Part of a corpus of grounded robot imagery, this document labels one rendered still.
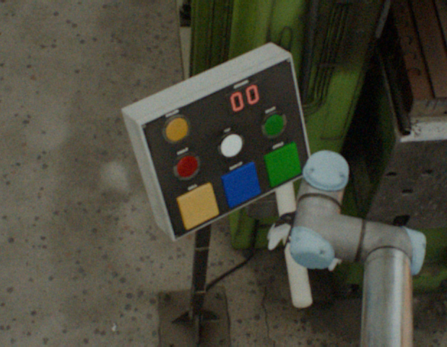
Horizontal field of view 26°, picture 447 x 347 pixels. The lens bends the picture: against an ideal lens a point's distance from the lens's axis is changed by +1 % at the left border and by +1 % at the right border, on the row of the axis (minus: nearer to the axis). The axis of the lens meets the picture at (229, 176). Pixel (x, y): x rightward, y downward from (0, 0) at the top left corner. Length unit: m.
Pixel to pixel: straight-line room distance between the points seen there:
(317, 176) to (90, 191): 1.55
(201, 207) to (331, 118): 0.62
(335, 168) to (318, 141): 0.84
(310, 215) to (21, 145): 1.73
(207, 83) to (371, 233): 0.46
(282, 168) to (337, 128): 0.51
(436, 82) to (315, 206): 0.64
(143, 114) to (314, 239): 0.42
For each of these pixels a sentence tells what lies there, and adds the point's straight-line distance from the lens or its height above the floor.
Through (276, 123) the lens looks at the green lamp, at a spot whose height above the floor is 1.09.
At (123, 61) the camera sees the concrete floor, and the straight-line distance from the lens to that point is 3.35.
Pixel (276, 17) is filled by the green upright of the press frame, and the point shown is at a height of 1.11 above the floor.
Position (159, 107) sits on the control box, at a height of 1.19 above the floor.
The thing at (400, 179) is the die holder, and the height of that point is 0.74.
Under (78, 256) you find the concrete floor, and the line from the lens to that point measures 2.96.
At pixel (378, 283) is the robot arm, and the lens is 1.50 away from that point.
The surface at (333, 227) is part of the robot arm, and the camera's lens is 1.59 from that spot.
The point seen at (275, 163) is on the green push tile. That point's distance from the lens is 1.93.
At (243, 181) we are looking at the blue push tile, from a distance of 1.91.
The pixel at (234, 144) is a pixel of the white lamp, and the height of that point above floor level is 1.09.
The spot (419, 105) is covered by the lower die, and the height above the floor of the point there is 0.96.
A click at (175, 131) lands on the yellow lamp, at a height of 1.16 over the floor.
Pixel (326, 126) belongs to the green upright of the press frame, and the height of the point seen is 0.68.
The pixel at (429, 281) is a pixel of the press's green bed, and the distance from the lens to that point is 2.91.
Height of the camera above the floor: 2.66
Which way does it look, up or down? 59 degrees down
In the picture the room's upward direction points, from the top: 7 degrees clockwise
